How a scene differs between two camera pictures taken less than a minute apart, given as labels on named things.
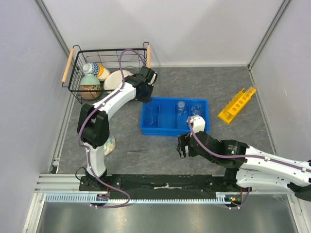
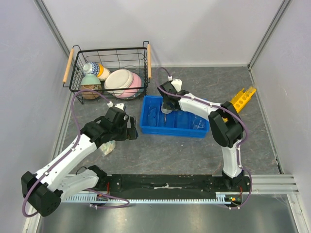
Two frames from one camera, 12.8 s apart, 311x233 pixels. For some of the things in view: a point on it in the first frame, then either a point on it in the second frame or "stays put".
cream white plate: (115, 80) stays put
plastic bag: (110, 145) stays put
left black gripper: (146, 99) -> (129, 133)
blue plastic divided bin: (168, 116) stays put
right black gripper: (182, 141) -> (165, 106)
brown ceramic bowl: (89, 95) stays put
